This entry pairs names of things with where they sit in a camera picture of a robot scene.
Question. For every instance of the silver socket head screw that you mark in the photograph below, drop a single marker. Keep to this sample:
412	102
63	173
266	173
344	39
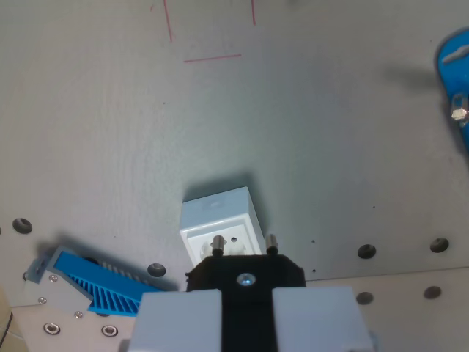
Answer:
51	328
108	330

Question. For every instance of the grey bracket plate with screws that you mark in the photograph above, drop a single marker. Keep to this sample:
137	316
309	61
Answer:
62	293

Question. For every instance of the white wall socket box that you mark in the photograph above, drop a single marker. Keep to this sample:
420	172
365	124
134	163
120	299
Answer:
220	212

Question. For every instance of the silver hex bolt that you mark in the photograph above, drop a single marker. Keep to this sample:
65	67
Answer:
459	107

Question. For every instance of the blue plastic fixture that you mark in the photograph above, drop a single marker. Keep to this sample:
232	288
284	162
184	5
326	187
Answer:
454	73

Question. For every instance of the blue ribbed wedge fixture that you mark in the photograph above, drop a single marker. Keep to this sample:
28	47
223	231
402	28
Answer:
110	293

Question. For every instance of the black two-pin power plug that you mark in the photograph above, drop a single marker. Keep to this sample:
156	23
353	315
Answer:
249	297

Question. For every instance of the beige rounded object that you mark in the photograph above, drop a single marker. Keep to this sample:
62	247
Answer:
4	311

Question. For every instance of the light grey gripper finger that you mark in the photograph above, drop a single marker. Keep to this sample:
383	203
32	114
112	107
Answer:
176	322
315	319

